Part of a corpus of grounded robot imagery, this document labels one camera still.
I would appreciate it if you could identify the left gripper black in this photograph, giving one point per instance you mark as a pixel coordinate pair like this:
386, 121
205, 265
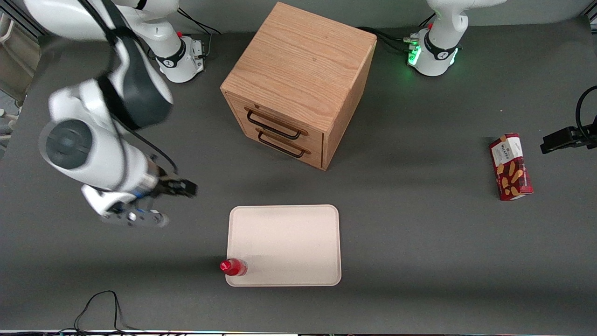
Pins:
579, 136

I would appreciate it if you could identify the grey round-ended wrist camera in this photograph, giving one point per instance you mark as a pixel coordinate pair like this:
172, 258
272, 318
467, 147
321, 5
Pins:
135, 218

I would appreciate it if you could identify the beige plastic tray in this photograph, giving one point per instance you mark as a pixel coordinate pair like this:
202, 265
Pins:
284, 245

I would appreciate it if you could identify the red tartan shortbread cookie box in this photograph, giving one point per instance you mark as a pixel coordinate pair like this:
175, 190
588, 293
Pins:
510, 170

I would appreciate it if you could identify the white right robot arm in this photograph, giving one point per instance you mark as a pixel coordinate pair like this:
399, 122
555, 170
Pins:
93, 154

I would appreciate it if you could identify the oak wooden drawer cabinet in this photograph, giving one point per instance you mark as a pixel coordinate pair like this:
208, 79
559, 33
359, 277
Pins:
298, 60

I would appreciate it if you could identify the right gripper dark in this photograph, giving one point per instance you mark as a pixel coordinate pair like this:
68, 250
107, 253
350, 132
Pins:
167, 185

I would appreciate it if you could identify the beige plastic bin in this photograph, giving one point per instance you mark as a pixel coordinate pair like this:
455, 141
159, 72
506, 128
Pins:
11, 56

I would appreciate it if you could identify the red-capped coke bottle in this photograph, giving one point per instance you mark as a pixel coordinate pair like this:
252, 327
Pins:
233, 267

